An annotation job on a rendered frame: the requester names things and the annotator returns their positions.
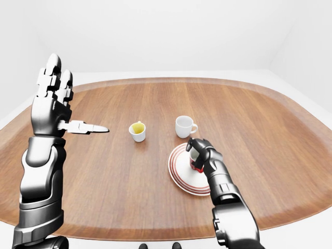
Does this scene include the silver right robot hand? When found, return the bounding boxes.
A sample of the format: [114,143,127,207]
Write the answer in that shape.
[185,137,224,177]

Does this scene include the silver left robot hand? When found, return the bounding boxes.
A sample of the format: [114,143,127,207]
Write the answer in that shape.
[31,53,110,138]

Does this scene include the red mug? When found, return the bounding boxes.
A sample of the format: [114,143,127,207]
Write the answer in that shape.
[189,150,205,173]

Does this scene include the white plate with red rings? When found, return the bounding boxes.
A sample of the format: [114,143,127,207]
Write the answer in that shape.
[168,142,212,196]

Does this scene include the white cup with yellow inside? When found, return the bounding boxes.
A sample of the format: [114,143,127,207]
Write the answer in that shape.
[129,120,147,143]

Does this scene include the white mug with handle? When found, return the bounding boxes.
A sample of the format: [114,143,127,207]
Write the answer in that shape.
[175,115,199,139]

